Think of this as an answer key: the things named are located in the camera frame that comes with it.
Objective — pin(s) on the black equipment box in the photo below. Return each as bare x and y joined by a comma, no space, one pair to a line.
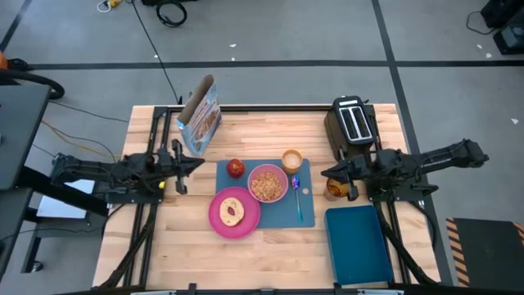
168,1

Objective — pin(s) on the brown bagel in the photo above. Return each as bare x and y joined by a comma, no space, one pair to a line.
226,217

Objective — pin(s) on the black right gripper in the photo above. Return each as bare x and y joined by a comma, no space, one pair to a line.
360,170

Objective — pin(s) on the pink plate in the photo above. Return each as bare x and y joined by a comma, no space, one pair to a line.
249,223

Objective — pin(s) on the colourful spoon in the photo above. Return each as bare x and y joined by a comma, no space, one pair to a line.
295,182

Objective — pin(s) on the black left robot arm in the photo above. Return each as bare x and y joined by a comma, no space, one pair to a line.
102,172

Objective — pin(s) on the white and yellow plug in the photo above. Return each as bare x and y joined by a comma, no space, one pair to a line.
107,5

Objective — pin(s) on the orange cup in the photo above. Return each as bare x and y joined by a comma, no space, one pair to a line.
292,162

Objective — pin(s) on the blue plastic tray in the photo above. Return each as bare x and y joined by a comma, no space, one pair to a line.
358,246

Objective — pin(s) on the cereal flakes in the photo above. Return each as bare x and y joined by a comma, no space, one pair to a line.
267,186

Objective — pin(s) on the black aluminium table frame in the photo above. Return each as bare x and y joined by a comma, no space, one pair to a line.
262,108

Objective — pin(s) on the blue placemat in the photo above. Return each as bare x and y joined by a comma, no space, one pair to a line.
282,213

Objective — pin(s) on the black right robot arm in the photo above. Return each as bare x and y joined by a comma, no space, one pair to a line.
434,157

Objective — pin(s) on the red apple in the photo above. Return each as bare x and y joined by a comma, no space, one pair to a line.
236,169

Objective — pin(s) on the amber glass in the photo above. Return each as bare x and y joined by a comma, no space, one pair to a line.
336,190

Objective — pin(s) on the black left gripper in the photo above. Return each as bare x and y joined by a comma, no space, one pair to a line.
178,168

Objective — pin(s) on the orange object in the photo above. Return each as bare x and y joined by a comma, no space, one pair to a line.
3,60

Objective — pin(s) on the hazard striped black platform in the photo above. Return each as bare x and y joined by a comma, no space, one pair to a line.
487,254

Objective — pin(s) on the small yellow connector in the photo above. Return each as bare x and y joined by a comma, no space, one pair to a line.
161,185

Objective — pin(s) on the black toaster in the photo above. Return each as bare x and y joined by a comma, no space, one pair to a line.
337,139

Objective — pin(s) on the white board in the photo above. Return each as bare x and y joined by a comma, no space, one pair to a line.
61,207

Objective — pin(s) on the light blue cereal box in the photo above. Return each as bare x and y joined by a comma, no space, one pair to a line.
202,119

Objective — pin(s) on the pink bowl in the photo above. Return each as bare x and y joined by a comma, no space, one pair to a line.
256,170

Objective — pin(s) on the black side table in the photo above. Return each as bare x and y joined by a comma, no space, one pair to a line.
20,135

